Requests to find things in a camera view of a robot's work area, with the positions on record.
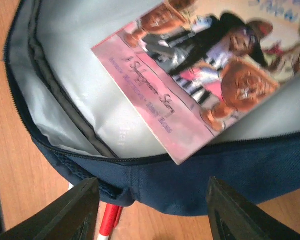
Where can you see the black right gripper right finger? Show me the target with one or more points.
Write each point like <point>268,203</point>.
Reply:
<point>233,217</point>

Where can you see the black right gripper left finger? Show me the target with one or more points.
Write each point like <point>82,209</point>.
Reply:
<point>73,216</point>

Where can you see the navy blue student backpack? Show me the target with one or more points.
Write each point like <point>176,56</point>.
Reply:
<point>86,127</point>

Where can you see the pink Taming of Shrew book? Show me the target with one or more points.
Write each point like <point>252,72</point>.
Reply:
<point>193,68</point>

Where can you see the red capped marker pen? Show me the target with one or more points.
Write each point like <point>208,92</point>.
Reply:
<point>110,220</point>

